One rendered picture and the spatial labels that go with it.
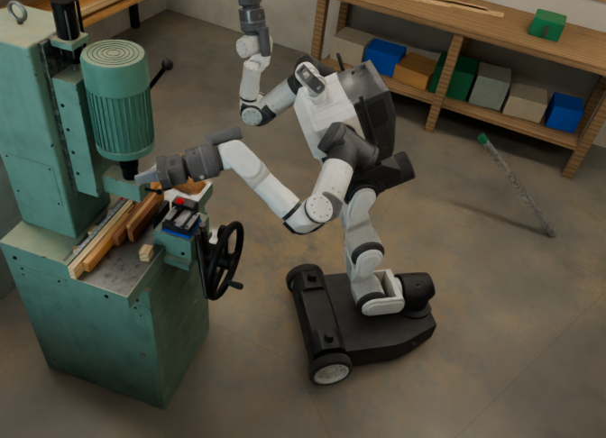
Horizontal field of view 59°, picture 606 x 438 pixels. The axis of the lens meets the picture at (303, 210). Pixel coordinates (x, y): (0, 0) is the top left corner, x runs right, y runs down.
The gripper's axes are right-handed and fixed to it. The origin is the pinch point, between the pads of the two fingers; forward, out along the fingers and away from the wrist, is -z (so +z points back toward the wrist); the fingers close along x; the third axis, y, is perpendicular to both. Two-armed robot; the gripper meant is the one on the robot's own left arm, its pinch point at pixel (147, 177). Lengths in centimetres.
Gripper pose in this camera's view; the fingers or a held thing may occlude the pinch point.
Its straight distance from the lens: 142.4
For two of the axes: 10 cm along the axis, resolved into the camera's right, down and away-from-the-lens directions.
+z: 9.5, -2.7, 1.4
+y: -1.4, -8.1, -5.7
